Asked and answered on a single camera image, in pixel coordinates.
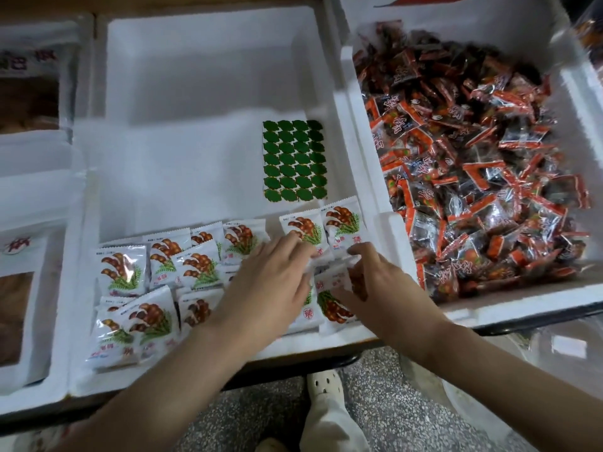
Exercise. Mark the clear rectangular plastic tub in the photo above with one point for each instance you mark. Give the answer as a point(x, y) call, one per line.
point(565, 345)

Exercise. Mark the person's right hand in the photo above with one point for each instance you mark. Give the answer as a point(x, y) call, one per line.
point(394, 304)

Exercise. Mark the person's beige trousers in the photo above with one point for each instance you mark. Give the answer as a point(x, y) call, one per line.
point(325, 428)

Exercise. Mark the person's left hand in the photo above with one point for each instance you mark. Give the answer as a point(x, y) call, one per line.
point(269, 294)

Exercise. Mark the pile of white printed packets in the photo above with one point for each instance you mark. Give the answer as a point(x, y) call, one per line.
point(141, 320)

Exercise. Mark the person's right forearm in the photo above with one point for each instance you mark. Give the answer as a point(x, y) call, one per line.
point(513, 395)

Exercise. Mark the white printed snack packet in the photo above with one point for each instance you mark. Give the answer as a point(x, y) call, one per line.
point(332, 308)

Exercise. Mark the person's left forearm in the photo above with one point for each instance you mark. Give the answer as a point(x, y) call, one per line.
point(141, 400)

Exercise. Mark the person's right white shoe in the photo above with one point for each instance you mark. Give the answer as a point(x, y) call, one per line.
point(325, 386)

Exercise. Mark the green leaf-pattern sheet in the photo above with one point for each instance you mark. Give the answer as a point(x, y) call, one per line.
point(294, 160)

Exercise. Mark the pile of dark red packets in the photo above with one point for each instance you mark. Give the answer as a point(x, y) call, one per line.
point(462, 136)

